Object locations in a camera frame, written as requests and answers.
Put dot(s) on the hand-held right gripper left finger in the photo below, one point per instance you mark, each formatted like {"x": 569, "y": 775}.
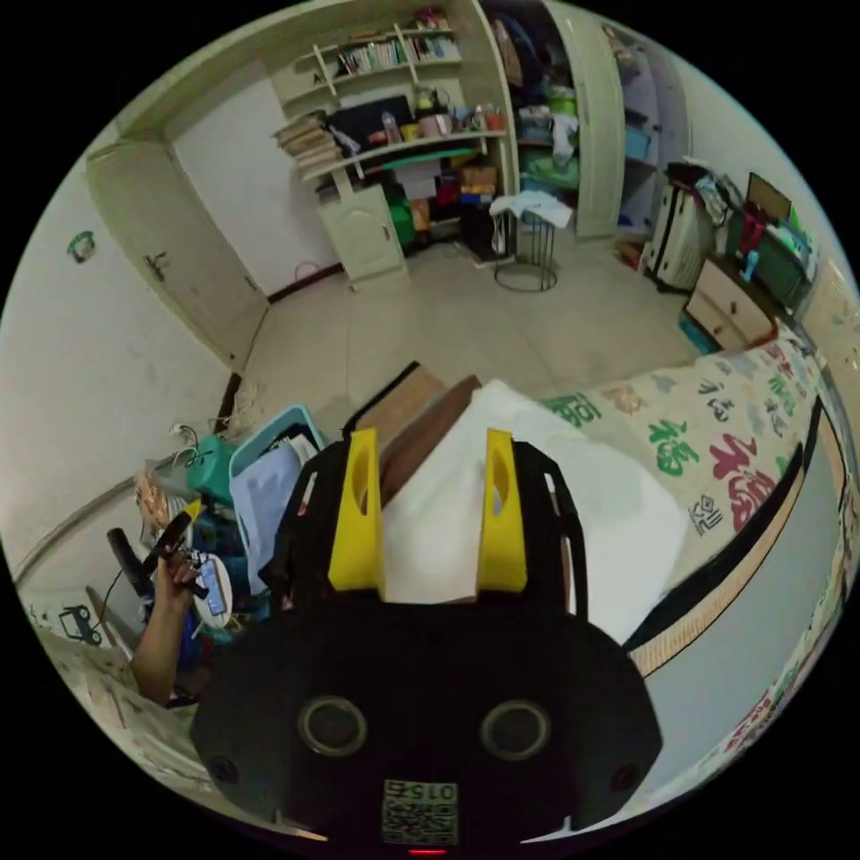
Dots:
{"x": 356, "y": 537}

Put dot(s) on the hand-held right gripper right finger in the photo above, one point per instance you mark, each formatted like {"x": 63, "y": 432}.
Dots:
{"x": 502, "y": 551}

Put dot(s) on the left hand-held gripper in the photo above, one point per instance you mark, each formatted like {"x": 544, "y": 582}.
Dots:
{"x": 171, "y": 537}

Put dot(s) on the white long sleeve shirt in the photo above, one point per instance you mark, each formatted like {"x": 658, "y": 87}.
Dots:
{"x": 605, "y": 510}

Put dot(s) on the person's left forearm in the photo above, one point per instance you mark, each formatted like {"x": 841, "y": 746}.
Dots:
{"x": 158, "y": 652}

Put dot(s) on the person's left hand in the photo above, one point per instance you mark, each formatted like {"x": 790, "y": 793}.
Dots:
{"x": 172, "y": 584}

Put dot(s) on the light blue basket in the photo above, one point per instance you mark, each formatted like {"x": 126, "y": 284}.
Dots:
{"x": 269, "y": 484}

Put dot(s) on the bed with printed sheet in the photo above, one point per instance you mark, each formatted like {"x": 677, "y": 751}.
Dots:
{"x": 732, "y": 591}

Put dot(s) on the cream door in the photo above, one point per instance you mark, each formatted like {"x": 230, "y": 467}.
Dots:
{"x": 188, "y": 255}

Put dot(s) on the cream bedside cabinet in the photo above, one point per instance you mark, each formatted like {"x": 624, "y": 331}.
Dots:
{"x": 729, "y": 306}

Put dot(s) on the white suitcase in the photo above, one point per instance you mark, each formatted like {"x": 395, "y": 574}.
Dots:
{"x": 678, "y": 242}

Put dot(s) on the cream desk shelf unit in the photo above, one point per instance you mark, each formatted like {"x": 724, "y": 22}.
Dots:
{"x": 376, "y": 154}

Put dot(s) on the cream open wardrobe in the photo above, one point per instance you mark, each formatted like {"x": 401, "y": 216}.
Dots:
{"x": 591, "y": 128}

